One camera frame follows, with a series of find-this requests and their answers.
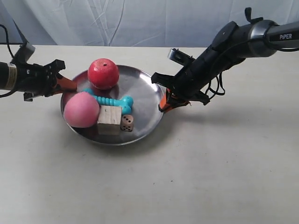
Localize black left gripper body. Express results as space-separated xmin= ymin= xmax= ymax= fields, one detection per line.
xmin=14 ymin=59 xmax=65 ymax=101

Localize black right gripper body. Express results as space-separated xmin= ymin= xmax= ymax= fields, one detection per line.
xmin=151 ymin=48 xmax=233 ymax=105

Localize large round metal plate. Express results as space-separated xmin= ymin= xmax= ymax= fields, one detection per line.
xmin=70 ymin=65 xmax=164 ymax=146

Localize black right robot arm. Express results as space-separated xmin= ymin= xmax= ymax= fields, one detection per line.
xmin=151 ymin=7 xmax=299 ymax=113

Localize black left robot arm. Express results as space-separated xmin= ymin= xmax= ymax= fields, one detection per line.
xmin=0 ymin=59 xmax=77 ymax=102

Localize pink foam egg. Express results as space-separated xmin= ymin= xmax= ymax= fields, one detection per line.
xmin=63 ymin=92 xmax=100 ymax=128

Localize teal rubber bone toy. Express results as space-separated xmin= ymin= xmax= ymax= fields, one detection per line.
xmin=82 ymin=88 xmax=134 ymax=115

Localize wooden die black dots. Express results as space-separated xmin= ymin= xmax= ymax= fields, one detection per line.
xmin=121 ymin=114 xmax=134 ymax=132

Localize red toy apple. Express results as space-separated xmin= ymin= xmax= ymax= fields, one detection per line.
xmin=87 ymin=58 xmax=120 ymax=90

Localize light wooden block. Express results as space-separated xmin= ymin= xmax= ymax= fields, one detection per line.
xmin=97 ymin=105 xmax=122 ymax=136

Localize white wrinkled backdrop cloth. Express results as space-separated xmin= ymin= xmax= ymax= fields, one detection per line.
xmin=0 ymin=0 xmax=299 ymax=47

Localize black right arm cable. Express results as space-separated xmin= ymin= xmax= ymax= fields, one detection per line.
xmin=205 ymin=72 xmax=226 ymax=100

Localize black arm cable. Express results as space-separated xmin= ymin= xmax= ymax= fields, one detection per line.
xmin=205 ymin=72 xmax=226 ymax=100
xmin=0 ymin=24 xmax=15 ymax=59

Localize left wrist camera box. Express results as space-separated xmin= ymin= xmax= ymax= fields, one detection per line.
xmin=10 ymin=42 xmax=36 ymax=64

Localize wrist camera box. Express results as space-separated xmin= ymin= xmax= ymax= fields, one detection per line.
xmin=168 ymin=48 xmax=195 ymax=66
xmin=10 ymin=42 xmax=36 ymax=64

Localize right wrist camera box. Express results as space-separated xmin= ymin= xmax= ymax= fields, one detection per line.
xmin=168 ymin=48 xmax=195 ymax=66

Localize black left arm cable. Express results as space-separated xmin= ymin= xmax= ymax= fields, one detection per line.
xmin=0 ymin=24 xmax=15 ymax=59

